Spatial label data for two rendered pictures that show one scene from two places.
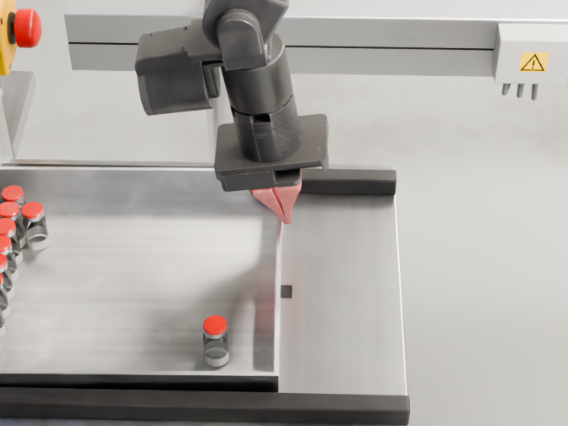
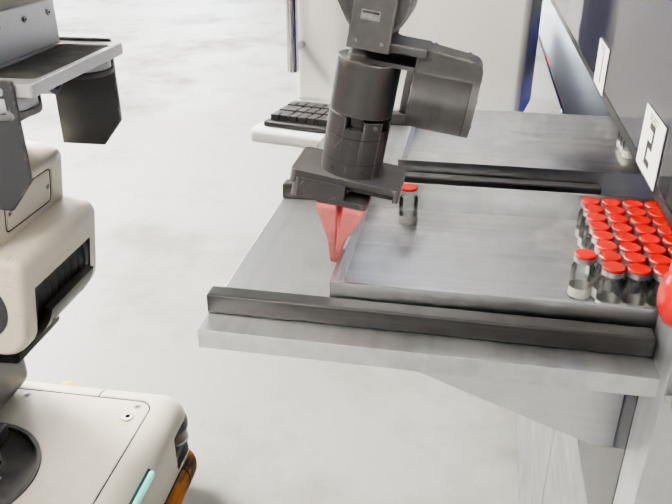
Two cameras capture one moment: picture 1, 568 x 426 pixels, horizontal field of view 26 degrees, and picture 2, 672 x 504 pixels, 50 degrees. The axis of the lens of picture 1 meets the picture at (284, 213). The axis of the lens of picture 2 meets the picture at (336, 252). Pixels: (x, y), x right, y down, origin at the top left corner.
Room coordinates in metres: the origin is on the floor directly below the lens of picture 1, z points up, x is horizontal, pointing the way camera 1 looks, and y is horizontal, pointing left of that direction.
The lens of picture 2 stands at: (1.48, 0.10, 1.24)
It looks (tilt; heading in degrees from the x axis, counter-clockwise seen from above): 27 degrees down; 189
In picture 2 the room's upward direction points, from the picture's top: straight up
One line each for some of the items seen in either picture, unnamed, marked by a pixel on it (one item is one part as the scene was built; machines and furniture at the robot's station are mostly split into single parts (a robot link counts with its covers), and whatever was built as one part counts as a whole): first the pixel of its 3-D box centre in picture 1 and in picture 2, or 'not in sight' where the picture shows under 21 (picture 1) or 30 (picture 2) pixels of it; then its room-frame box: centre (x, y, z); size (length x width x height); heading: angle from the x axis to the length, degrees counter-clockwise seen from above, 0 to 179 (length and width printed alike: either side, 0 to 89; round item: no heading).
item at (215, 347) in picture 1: (215, 342); (408, 205); (0.69, 0.06, 0.90); 0.02 x 0.02 x 0.04
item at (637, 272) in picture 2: not in sight; (620, 251); (0.78, 0.28, 0.90); 0.18 x 0.02 x 0.05; 179
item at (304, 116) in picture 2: not in sight; (368, 122); (0.09, -0.06, 0.82); 0.40 x 0.14 x 0.02; 77
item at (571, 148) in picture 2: not in sight; (523, 148); (0.44, 0.21, 0.90); 0.34 x 0.26 x 0.04; 89
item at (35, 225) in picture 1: (35, 226); (581, 274); (0.84, 0.24, 0.90); 0.02 x 0.02 x 0.05
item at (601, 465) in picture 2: not in sight; (548, 147); (-0.07, 0.32, 0.73); 1.98 x 0.01 x 0.25; 179
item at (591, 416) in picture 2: not in sight; (449, 368); (0.86, 0.12, 0.80); 0.34 x 0.03 x 0.13; 89
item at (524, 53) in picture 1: (532, 53); not in sight; (1.66, -0.41, 0.50); 0.12 x 0.05 x 0.09; 89
